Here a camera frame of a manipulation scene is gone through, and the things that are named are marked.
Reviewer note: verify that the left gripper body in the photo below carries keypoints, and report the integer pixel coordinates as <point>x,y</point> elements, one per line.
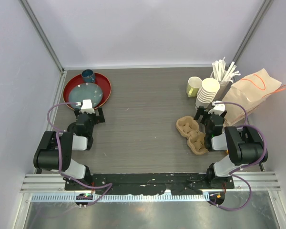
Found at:
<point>93,119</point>

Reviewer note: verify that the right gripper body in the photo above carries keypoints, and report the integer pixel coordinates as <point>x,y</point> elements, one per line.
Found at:
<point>206,123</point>

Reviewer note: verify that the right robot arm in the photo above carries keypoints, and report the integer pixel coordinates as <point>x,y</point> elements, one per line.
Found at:
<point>244,144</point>

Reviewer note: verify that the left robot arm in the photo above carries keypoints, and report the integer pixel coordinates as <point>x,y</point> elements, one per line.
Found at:
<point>54,152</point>

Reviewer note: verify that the cardboard cup carrier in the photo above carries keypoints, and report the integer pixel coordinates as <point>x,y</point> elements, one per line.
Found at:
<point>189,128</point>

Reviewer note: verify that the blue ceramic plate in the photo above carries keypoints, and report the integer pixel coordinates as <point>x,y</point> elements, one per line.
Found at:
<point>86,91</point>

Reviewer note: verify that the stack of paper cups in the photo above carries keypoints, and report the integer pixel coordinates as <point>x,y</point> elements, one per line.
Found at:
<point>207,92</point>

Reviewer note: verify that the yellow-green mug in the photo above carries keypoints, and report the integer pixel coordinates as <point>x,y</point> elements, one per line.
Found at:
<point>193,86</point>

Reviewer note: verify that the white straw holder cup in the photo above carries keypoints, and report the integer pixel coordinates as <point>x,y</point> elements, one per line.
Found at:
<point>223,85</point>

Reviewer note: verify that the red round tray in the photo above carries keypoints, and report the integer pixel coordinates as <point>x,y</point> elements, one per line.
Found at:
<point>101,80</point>

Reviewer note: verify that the dark blue mug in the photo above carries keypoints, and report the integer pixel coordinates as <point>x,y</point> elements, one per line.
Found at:
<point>88,76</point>

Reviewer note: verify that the brown paper bag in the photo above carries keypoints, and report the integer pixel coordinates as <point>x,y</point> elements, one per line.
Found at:
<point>249,92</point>

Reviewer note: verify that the bundle of wrapped straws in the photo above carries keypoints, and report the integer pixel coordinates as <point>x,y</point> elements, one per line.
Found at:
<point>222,72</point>

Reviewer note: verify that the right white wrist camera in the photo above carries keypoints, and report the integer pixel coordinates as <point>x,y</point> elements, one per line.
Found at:
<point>218,108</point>

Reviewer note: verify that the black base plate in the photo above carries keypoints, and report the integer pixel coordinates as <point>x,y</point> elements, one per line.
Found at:
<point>151,184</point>

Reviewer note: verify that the aluminium rail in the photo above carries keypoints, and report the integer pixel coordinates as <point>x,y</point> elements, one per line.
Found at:
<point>55,188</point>

